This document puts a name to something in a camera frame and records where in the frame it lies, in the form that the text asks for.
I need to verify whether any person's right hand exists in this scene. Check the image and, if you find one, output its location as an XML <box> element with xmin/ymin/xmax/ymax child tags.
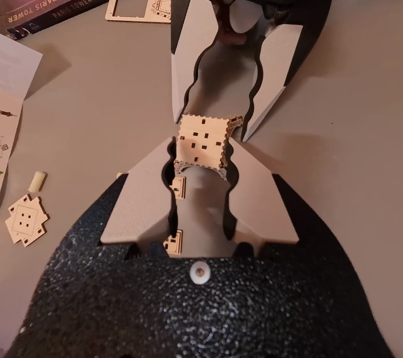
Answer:
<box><xmin>212</xmin><ymin>2</ymin><xmax>249</xmax><ymax>46</ymax></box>

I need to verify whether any wooden tower base model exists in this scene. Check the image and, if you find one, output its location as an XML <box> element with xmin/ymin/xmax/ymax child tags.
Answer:
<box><xmin>173</xmin><ymin>111</ymin><xmax>244</xmax><ymax>182</ymax></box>

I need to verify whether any small pale wax stick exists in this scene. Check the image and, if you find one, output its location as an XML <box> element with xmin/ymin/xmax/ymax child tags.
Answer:
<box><xmin>28</xmin><ymin>171</ymin><xmax>48</xmax><ymax>192</ymax></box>

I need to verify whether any paper instruction sheet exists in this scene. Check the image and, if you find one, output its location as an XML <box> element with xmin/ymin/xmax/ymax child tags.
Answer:
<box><xmin>0</xmin><ymin>34</ymin><xmax>43</xmax><ymax>198</ymax></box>

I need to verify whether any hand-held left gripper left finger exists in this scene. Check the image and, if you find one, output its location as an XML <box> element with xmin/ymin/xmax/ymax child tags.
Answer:
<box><xmin>100</xmin><ymin>136</ymin><xmax>177</xmax><ymax>253</ymax></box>

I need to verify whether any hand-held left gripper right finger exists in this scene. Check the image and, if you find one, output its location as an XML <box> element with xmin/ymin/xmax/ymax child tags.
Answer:
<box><xmin>224</xmin><ymin>138</ymin><xmax>300</xmax><ymax>255</ymax></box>

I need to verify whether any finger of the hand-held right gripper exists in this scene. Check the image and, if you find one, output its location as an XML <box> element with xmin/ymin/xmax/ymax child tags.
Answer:
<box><xmin>241</xmin><ymin>24</ymin><xmax>304</xmax><ymax>142</ymax></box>
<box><xmin>171</xmin><ymin>0</ymin><xmax>221</xmax><ymax>125</ymax></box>

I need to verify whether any wooden four-square connector frame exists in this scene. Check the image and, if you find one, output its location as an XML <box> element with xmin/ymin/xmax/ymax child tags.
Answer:
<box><xmin>116</xmin><ymin>172</ymin><xmax>187</xmax><ymax>257</ymax></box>

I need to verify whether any wooden cross-shaped plate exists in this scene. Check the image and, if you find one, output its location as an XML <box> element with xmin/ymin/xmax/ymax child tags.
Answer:
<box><xmin>5</xmin><ymin>194</ymin><xmax>51</xmax><ymax>245</ymax></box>

